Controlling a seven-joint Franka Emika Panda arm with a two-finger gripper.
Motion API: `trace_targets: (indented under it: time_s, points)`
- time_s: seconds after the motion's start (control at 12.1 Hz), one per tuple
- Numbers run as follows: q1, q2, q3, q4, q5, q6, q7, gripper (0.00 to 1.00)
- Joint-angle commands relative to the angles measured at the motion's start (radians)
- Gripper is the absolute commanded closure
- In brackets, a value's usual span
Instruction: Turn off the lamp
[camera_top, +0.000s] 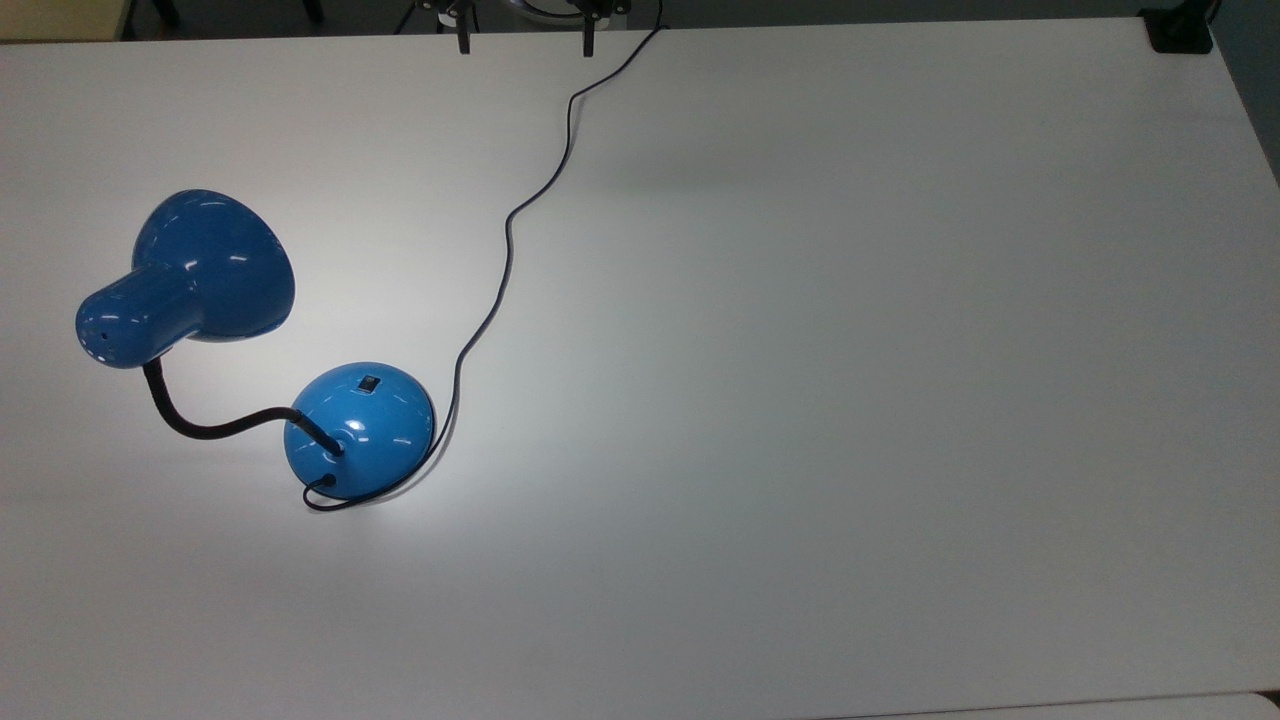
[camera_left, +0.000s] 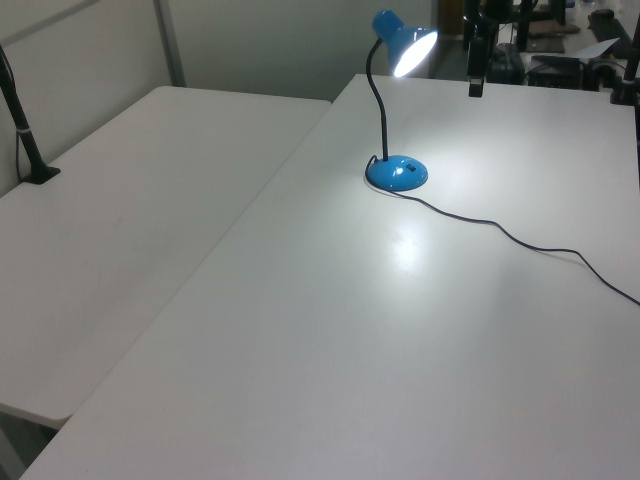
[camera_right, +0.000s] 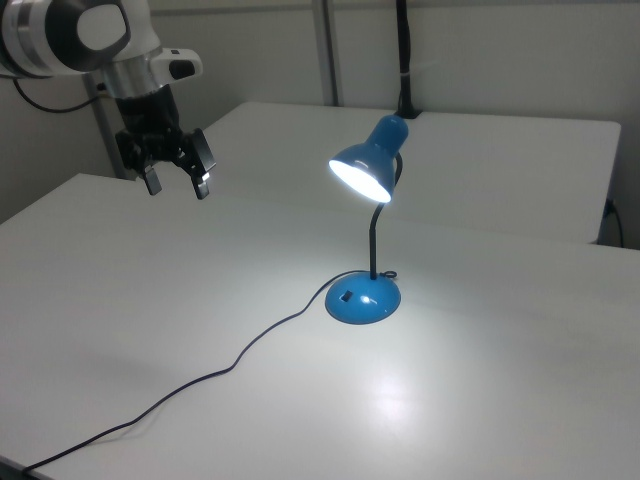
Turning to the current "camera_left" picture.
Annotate blue gooseneck desk lamp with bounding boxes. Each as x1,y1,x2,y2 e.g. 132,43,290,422
363,8,440,194

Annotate white side table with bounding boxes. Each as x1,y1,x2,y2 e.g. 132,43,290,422
0,85,334,480

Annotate dark background device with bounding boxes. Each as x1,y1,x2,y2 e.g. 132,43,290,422
487,42,527,84

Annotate black equipment box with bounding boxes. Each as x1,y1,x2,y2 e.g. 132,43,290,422
527,54,584,89

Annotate black background pole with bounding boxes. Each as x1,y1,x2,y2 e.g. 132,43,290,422
516,0,535,49

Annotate brown desk board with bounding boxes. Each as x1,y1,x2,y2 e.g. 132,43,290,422
529,18,581,37

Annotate white paper sheet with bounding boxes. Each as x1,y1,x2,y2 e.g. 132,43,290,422
569,38,619,62

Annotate black lamp power cable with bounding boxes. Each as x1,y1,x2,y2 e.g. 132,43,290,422
367,153,640,306

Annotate grey metal partition post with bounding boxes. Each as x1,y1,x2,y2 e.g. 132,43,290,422
153,0,187,89

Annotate black camera stand with tape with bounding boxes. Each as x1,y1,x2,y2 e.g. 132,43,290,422
0,44,62,187

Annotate black clamped camera stand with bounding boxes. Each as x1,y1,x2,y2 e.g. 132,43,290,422
608,0,640,107

